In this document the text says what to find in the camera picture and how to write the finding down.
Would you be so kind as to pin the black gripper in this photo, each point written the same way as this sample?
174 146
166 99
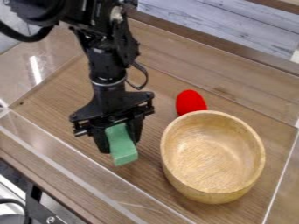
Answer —
110 109

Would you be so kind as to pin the green rectangular block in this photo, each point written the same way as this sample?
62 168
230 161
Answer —
122 146

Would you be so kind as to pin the brown wooden bowl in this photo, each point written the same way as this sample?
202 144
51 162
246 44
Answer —
213 156

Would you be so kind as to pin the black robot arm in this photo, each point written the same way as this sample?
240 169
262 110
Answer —
99 23

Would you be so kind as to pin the red plush ball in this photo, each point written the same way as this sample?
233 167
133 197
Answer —
189 102

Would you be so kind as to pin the black table frame bracket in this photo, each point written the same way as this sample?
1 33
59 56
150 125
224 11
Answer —
38 211

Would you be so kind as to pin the clear acrylic enclosure wall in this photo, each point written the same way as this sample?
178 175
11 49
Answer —
244 82

